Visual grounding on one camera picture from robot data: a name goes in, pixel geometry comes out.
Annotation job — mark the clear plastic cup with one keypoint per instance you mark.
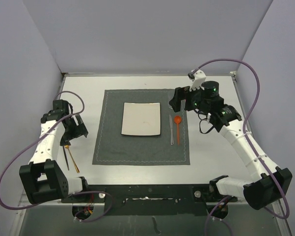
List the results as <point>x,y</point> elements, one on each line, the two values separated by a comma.
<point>170,96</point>

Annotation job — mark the silver table knife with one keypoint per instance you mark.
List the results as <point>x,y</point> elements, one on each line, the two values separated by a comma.
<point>171,130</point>

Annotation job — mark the dark grey cloth placemat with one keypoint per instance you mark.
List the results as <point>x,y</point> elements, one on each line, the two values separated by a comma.
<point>113,148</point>

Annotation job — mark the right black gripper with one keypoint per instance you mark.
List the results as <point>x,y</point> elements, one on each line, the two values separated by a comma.
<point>180,94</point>

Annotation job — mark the orange plastic spoon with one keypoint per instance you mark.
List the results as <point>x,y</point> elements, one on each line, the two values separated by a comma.
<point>177,121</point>

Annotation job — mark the gold fork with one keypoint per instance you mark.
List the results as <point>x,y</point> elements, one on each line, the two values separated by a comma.
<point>74,163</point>

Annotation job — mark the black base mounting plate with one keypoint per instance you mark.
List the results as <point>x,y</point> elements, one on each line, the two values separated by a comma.
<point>145,200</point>

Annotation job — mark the dark thin utensil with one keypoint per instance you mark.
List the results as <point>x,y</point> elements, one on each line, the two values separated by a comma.
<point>65,157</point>

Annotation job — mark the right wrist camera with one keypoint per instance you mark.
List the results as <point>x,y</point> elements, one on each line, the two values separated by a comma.
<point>198,78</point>

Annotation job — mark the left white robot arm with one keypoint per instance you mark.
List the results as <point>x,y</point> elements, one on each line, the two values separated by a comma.
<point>42,178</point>

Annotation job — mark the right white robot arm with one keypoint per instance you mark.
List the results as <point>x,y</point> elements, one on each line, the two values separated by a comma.
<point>268,182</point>

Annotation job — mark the white square plate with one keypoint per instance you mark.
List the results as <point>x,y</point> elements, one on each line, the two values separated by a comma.
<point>141,119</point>

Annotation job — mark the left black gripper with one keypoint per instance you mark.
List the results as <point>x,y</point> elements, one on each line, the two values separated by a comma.
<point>80,130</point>

